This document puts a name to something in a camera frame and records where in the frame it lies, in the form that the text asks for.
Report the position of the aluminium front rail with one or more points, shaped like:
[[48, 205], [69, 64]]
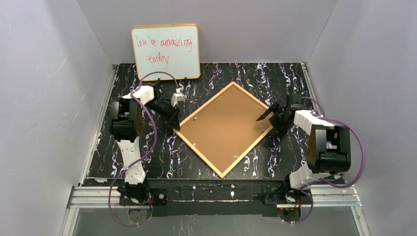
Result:
[[103, 196]]

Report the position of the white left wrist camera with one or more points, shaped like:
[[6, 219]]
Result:
[[176, 98]]

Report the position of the light wooden picture frame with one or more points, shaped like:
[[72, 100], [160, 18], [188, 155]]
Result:
[[182, 135]]

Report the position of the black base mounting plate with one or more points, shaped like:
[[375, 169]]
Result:
[[293, 201]]

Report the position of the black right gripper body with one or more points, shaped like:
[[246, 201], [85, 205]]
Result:
[[278, 115]]

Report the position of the orange rimmed whiteboard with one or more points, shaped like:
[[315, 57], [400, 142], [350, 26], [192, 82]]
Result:
[[163, 52]]

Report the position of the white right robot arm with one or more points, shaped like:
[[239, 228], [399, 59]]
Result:
[[329, 143]]

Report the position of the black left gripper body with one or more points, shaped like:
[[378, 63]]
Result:
[[170, 112]]

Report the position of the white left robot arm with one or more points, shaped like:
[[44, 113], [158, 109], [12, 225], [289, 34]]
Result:
[[127, 123]]

